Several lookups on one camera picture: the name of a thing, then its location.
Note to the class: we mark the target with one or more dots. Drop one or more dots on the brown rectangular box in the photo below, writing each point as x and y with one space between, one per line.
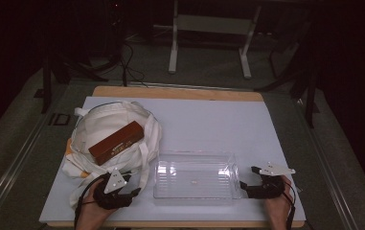
116 142

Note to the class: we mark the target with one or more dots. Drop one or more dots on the black metal stand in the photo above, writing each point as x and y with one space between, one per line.
46 80
311 96

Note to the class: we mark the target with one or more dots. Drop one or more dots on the person's left hand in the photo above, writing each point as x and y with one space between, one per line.
90 206

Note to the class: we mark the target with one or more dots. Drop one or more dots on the white canvas tote bag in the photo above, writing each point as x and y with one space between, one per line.
106 127

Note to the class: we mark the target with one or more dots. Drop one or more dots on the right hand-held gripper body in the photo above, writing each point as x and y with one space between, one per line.
268 188

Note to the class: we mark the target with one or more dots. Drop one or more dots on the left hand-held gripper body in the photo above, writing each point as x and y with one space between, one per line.
115 182

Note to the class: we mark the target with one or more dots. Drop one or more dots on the clear plastic container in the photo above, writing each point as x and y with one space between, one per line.
196 175

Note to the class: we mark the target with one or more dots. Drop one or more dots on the black floor plate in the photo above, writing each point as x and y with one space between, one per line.
59 119

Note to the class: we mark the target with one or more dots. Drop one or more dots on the person's right hand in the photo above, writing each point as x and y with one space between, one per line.
279 204

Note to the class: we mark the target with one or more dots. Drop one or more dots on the white metal stand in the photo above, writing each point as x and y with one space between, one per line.
210 24

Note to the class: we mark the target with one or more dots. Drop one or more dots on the white table mat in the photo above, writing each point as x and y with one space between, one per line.
209 127

